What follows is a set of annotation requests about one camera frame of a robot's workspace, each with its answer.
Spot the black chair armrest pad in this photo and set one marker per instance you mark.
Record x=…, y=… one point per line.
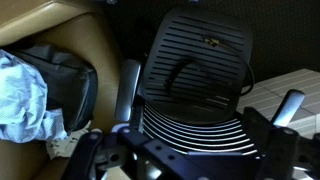
x=288, y=106
x=127, y=90

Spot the light blue crumpled cloth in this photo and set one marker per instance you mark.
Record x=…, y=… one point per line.
x=23, y=100

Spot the white crumpled cloth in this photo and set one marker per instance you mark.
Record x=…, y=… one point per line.
x=63, y=146

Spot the tan leather armchair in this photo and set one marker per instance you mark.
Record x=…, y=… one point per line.
x=90, y=36

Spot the black slatted office chair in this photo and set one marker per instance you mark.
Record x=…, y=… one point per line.
x=206, y=14

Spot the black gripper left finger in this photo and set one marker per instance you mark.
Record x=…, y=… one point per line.
x=100, y=156

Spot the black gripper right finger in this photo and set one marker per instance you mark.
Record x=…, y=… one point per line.
x=286, y=153

